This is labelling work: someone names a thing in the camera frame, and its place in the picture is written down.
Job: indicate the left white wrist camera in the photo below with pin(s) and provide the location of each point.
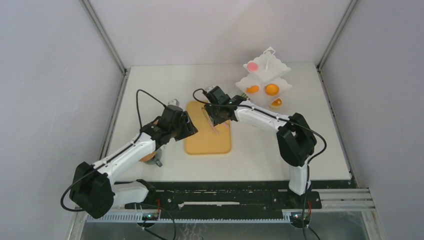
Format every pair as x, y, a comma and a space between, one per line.
174, 102

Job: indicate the grey mug with rattan lid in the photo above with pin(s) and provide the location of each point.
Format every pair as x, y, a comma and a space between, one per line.
153, 158

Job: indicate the orange round tart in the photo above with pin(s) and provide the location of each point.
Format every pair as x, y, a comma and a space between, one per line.
272, 89

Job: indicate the orange glazed donut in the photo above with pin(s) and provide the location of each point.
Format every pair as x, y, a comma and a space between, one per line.
276, 103

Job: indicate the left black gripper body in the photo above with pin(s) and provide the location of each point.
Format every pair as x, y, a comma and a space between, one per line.
184, 128

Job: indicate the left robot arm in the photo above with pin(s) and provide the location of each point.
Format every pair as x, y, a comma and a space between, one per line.
94, 189

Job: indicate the white three tier stand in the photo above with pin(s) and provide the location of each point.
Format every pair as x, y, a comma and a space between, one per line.
263, 70

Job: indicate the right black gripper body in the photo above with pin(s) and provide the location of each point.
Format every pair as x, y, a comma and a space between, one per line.
216, 115

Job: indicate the small orange pastry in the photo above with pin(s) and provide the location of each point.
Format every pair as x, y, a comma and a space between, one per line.
253, 89

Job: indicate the yellow serving tray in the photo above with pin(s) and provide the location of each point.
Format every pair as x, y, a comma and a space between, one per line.
209, 139

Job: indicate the pink handled metal tongs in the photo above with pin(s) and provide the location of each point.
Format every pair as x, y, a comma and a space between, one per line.
209, 121

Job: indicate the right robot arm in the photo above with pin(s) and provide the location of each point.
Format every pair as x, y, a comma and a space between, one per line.
296, 141

